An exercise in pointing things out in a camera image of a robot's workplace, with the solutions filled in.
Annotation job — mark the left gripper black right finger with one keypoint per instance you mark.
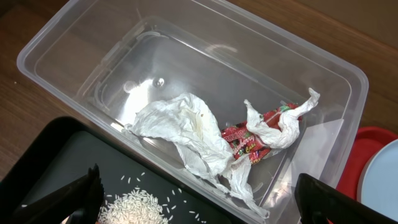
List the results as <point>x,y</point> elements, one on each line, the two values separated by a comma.
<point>317,202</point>

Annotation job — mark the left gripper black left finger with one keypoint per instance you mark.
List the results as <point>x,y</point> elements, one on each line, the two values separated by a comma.
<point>78,202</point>

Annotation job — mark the pile of white rice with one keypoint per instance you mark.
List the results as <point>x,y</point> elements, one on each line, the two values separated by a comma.
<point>145,198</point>

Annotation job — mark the large light blue plate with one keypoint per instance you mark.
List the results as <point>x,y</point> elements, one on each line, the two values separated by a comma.
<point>377,187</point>

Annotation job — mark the red candy wrapper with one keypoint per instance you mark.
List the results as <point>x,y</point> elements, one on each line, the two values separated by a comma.
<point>244,142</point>

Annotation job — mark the clear plastic waste bin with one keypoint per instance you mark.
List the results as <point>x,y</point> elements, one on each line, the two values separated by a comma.
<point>109,59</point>

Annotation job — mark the black plastic tray bin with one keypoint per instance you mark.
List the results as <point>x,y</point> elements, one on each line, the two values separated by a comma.
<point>62,153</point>

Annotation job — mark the twisted white tissue piece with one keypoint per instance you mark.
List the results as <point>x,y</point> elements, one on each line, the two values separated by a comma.
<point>288,123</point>

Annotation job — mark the red serving tray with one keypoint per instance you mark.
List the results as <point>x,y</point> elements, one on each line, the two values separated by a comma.
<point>368,141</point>

